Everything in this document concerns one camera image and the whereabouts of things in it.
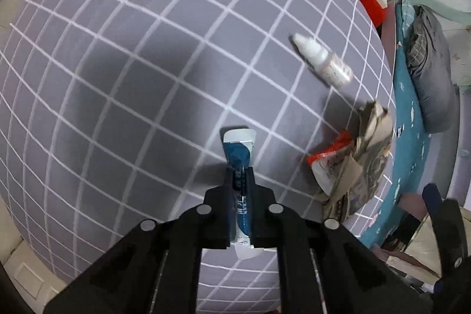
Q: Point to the grey folded blanket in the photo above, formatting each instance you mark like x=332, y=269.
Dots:
x=430, y=78

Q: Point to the blue and white tube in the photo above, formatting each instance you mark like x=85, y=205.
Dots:
x=239, y=148

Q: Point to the purple checked tablecloth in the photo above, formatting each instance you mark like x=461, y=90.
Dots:
x=128, y=78

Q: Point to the teal printed bedsheet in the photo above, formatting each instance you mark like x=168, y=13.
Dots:
x=408, y=137

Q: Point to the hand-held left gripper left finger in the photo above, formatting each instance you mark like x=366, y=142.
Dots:
x=230, y=196

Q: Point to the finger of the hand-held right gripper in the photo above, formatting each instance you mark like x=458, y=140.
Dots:
x=449, y=225

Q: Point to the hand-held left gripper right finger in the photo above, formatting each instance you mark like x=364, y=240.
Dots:
x=251, y=196

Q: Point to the red and white sachet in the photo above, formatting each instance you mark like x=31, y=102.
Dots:
x=329, y=161

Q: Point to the white dropper bottle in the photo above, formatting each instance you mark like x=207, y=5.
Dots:
x=323, y=60

